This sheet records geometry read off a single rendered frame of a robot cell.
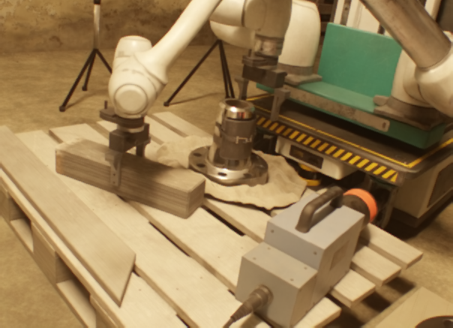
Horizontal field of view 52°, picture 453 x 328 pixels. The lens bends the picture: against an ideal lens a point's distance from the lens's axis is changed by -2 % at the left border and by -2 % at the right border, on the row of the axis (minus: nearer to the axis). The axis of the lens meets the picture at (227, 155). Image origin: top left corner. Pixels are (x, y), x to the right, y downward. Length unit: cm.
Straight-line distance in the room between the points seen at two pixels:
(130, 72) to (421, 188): 103
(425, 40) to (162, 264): 81
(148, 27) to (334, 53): 243
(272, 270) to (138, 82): 49
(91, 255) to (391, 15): 87
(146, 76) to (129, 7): 279
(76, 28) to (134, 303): 288
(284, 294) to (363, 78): 97
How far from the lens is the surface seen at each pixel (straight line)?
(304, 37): 168
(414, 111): 150
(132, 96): 106
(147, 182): 130
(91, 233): 118
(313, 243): 98
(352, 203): 122
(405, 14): 120
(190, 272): 111
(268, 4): 140
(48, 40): 362
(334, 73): 178
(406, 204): 171
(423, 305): 145
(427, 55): 126
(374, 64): 171
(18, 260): 139
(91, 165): 140
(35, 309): 123
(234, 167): 147
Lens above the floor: 82
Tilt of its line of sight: 23 degrees down
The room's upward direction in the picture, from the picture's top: 8 degrees clockwise
